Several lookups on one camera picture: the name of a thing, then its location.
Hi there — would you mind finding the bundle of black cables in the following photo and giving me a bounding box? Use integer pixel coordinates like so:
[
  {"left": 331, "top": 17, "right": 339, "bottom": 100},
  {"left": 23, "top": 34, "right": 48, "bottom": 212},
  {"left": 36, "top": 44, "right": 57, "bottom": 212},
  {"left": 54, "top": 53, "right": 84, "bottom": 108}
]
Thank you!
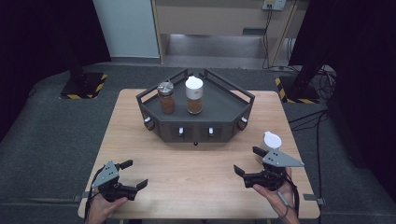
[{"left": 311, "top": 65, "right": 338, "bottom": 101}]

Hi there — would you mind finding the white wall outlet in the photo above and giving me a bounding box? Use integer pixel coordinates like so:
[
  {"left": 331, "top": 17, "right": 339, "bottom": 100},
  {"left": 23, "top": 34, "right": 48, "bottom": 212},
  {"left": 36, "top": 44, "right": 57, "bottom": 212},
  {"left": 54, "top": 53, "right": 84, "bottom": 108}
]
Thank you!
[{"left": 262, "top": 0, "right": 287, "bottom": 11}]

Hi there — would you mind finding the white lid spice jar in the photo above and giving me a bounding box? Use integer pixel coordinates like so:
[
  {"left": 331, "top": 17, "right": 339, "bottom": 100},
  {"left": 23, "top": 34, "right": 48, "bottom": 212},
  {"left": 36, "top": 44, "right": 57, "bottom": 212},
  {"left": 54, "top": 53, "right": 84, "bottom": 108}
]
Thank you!
[
  {"left": 185, "top": 75, "right": 205, "bottom": 116},
  {"left": 255, "top": 131, "right": 283, "bottom": 164}
]

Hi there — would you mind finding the black stand with striped base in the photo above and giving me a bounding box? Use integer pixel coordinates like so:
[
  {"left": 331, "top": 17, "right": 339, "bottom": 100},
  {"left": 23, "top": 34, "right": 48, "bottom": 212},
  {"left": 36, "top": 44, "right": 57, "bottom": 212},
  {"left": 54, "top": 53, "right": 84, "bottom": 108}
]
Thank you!
[
  {"left": 275, "top": 55, "right": 321, "bottom": 105},
  {"left": 60, "top": 0, "right": 109, "bottom": 100}
]

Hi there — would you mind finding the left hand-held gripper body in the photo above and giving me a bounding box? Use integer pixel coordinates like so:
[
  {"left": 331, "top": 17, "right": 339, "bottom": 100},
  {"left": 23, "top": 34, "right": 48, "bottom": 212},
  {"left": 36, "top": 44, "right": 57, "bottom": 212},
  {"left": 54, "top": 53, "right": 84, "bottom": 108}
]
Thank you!
[{"left": 91, "top": 161, "right": 140, "bottom": 203}]

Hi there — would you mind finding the beige wooden cabinet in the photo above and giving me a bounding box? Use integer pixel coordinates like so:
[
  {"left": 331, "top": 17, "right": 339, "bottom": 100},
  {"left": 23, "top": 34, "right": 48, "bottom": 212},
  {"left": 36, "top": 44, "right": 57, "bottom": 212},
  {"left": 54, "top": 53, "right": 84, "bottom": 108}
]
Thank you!
[{"left": 150, "top": 0, "right": 310, "bottom": 67}]

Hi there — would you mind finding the person's right hand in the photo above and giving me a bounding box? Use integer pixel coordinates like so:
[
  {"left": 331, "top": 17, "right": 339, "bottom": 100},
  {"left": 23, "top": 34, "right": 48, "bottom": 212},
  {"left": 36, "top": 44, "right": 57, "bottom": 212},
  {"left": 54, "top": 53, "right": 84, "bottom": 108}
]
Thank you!
[{"left": 252, "top": 167, "right": 302, "bottom": 224}]

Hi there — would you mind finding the silver lid spice jar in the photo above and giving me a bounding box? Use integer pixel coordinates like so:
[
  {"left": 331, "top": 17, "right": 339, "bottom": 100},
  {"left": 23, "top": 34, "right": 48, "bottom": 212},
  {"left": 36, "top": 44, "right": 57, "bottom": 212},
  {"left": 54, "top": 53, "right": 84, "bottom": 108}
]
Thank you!
[{"left": 156, "top": 80, "right": 177, "bottom": 115}]

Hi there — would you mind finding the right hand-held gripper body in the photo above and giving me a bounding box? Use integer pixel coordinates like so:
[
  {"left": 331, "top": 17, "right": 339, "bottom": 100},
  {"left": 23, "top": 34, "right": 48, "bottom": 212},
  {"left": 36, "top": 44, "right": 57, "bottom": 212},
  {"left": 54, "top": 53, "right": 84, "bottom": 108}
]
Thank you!
[{"left": 242, "top": 148, "right": 305, "bottom": 192}]

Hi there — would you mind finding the black floor cable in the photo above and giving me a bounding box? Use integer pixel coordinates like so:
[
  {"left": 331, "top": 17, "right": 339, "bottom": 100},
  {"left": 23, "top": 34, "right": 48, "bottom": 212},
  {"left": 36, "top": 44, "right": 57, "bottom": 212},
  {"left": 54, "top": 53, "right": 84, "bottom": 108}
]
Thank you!
[{"left": 288, "top": 108, "right": 330, "bottom": 200}]

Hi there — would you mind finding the black cable from outlet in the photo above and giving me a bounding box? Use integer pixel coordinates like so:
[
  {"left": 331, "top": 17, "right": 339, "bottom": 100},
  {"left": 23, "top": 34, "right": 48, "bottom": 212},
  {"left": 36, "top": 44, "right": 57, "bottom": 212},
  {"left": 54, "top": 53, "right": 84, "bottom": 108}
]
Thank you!
[{"left": 261, "top": 8, "right": 273, "bottom": 70}]

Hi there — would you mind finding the hand-held gripper cable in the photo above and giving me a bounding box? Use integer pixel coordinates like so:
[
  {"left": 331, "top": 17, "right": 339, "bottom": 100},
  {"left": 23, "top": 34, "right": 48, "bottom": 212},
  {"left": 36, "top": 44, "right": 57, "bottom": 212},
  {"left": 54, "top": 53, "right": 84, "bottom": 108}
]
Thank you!
[
  {"left": 83, "top": 184, "right": 101, "bottom": 224},
  {"left": 281, "top": 172, "right": 302, "bottom": 218}
]

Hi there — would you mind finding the grey tape strip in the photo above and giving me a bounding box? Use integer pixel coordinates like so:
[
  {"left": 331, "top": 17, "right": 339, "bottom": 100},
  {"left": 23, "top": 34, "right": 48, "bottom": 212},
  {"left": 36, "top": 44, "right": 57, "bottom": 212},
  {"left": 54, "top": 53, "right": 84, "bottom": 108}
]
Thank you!
[
  {"left": 303, "top": 193, "right": 325, "bottom": 206},
  {"left": 72, "top": 191, "right": 92, "bottom": 203}
]

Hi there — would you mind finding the white panel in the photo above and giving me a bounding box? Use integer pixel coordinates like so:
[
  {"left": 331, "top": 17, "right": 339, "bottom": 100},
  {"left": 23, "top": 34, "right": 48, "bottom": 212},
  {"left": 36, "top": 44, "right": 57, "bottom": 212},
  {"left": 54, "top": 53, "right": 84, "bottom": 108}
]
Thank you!
[{"left": 91, "top": 0, "right": 161, "bottom": 60}]

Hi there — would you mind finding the person's left hand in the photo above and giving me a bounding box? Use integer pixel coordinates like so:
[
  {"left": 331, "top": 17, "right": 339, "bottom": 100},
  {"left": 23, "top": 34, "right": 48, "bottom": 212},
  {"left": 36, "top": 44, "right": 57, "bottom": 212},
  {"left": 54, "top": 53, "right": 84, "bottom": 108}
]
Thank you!
[{"left": 85, "top": 189, "right": 129, "bottom": 224}]

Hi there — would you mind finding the right hand-held gripper cable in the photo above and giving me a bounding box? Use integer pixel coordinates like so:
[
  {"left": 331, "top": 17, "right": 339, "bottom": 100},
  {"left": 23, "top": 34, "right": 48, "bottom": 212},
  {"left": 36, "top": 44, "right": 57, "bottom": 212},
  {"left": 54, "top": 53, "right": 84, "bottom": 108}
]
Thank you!
[{"left": 281, "top": 172, "right": 302, "bottom": 218}]

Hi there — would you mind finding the left hand-held gripper cable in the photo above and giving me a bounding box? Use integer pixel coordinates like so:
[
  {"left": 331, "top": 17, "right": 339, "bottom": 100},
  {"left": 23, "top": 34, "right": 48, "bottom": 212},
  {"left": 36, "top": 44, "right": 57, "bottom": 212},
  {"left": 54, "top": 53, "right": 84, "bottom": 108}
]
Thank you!
[{"left": 83, "top": 184, "right": 101, "bottom": 224}]

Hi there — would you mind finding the black corner rack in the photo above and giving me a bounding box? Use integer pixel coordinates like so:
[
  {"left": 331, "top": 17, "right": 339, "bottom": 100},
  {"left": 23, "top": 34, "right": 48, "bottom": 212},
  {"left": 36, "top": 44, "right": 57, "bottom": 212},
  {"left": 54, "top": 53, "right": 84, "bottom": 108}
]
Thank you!
[{"left": 135, "top": 68, "right": 256, "bottom": 147}]

